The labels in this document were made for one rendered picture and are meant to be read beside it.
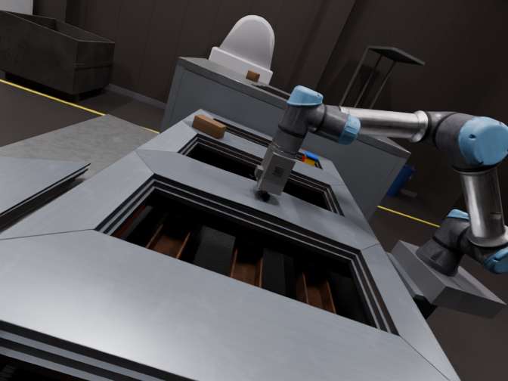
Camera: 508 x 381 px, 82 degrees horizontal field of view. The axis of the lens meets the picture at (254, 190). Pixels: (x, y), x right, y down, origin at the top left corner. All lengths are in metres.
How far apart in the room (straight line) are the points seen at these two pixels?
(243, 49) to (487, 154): 3.17
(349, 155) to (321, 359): 1.31
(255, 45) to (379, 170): 2.49
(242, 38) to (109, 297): 3.53
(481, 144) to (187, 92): 1.25
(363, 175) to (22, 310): 1.58
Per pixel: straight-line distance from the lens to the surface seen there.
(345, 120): 0.77
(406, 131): 1.00
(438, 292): 1.23
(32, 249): 0.51
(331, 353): 0.51
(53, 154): 1.01
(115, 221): 0.60
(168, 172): 0.78
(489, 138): 0.95
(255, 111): 1.58
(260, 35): 3.81
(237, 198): 0.76
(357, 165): 1.71
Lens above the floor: 1.19
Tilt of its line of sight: 23 degrees down
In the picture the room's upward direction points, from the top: 23 degrees clockwise
